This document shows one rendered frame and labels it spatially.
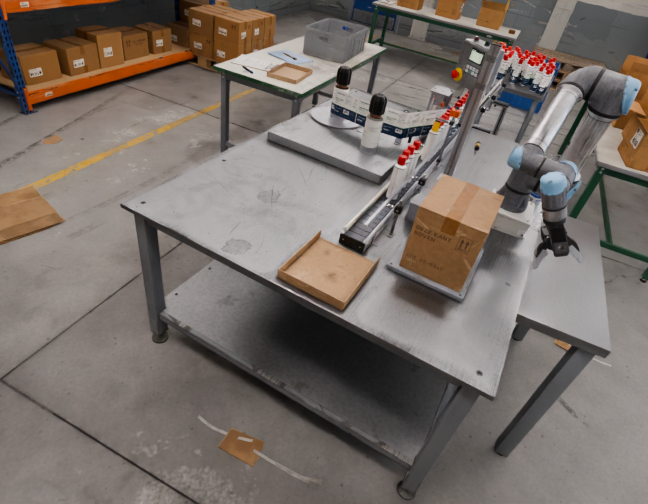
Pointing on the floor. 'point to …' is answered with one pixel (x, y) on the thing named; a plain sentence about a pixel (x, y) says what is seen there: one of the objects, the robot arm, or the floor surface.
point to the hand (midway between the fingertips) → (557, 267)
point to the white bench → (323, 69)
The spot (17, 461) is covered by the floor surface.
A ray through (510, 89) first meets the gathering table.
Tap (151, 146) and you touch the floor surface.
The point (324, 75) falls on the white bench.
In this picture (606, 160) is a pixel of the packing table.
